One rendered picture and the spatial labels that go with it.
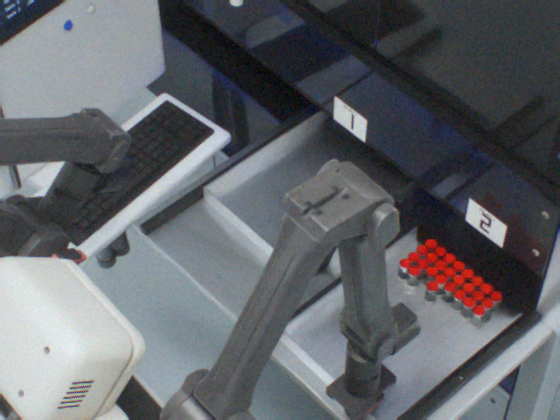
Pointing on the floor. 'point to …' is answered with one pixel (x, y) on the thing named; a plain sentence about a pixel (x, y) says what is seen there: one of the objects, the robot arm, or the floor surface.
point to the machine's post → (526, 409)
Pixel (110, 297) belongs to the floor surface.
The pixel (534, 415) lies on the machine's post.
